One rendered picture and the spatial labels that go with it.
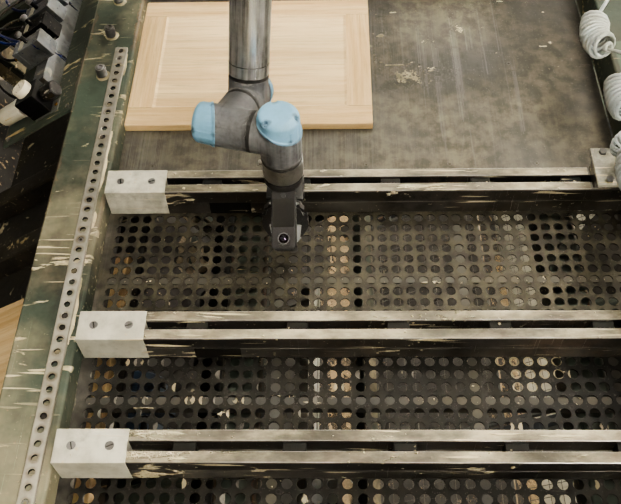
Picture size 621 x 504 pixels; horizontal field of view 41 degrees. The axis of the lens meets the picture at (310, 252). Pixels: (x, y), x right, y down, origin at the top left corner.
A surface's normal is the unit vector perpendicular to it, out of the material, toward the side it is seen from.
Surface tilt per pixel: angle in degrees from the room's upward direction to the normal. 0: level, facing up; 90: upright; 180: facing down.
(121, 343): 90
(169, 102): 57
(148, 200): 90
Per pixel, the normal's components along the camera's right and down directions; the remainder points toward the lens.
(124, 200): -0.01, 0.82
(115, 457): -0.03, -0.58
